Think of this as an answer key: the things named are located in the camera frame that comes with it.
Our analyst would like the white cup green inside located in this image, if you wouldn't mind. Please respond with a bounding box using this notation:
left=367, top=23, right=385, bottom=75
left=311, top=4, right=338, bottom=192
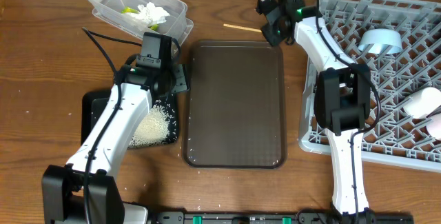
left=403, top=87, right=440, bottom=119

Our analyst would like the clear plastic bin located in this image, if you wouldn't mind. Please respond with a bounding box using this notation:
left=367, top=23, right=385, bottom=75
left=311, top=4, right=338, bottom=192
left=88, top=0, right=194, bottom=45

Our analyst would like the wooden chopstick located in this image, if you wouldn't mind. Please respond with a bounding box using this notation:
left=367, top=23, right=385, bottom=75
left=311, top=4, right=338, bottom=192
left=311, top=80, right=318, bottom=104
left=223, top=23, right=262, bottom=33

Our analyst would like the grey dishwasher rack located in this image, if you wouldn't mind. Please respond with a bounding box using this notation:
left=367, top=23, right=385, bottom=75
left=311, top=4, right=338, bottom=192
left=320, top=0, right=440, bottom=172

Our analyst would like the white cup pink inside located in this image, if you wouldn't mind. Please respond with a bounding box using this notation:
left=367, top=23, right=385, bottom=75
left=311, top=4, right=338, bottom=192
left=426, top=114, right=441, bottom=140

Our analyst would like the white tissue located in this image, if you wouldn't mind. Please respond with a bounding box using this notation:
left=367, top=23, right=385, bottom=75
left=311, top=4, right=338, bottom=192
left=121, top=2, right=170, bottom=28

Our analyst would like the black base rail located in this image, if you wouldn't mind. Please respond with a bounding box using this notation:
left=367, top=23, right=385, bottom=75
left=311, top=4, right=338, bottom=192
left=147, top=210, right=414, bottom=224

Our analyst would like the light blue rice bowl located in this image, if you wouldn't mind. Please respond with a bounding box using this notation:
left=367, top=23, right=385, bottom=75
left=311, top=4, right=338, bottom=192
left=358, top=28, right=402, bottom=54

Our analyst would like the yellow green snack wrapper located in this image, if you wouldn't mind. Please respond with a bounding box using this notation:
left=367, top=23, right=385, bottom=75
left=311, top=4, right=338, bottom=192
left=121, top=7, right=158, bottom=31

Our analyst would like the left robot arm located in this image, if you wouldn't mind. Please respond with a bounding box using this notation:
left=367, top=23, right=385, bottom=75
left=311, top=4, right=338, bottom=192
left=41, top=64, right=189, bottom=223

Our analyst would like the spilled white rice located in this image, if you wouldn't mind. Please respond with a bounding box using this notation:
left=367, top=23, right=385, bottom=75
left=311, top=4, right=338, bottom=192
left=128, top=96, right=179, bottom=149

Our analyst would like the black plastic bin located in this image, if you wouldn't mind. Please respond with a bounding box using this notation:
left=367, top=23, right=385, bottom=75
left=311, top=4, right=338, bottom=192
left=81, top=89, right=180, bottom=150

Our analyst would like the brown serving tray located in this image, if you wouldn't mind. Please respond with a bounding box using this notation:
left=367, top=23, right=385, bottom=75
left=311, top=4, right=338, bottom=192
left=183, top=41, right=287, bottom=169

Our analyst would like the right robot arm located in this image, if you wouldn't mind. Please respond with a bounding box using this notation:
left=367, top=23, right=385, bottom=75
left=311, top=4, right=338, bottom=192
left=256, top=0, right=371, bottom=221

